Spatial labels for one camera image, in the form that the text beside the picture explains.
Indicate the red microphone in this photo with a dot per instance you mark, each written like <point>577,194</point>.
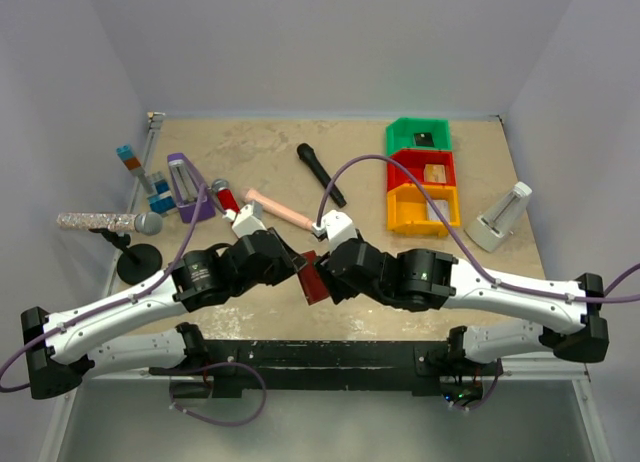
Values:
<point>221,189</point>

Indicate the white metronome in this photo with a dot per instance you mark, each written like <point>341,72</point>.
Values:
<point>490,229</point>

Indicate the grey card in yellow bin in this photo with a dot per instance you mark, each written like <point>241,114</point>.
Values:
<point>438,205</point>

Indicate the glitter silver microphone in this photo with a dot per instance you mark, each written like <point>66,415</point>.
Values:
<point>148,224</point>

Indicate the red leather card holder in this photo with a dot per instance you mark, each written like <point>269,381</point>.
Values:
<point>310,281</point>

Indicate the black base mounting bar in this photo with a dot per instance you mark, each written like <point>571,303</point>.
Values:
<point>417,367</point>

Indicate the black card in green bin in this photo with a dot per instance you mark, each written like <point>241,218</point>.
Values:
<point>423,139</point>

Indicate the tan card in red bin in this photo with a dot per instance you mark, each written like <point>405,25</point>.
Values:
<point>435,174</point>

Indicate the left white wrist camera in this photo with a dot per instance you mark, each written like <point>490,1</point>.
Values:
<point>247,220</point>

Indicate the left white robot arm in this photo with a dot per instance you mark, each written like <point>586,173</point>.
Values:
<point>66,347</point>

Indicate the yellow storage bin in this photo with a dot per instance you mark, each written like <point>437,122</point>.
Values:
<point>407,210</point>

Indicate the left aluminium frame rail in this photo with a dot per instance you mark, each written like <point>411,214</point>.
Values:
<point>137,195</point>

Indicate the black microphone stand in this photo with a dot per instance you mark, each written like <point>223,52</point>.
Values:
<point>136,262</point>

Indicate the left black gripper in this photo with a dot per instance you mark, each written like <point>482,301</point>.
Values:
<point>290,264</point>

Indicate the black microphone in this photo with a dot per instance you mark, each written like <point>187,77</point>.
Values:
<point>307,155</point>

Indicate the pink microphone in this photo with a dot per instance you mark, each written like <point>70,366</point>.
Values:
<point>277,209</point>

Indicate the purple metronome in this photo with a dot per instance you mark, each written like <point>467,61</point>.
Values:
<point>186,180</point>

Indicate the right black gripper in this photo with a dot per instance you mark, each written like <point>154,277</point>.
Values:
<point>337,288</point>

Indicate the blue toy brick tower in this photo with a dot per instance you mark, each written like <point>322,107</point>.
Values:
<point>155,185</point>

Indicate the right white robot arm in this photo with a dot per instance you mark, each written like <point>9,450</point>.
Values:
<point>544,316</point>

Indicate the green storage bin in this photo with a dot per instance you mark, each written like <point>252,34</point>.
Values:
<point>399,134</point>

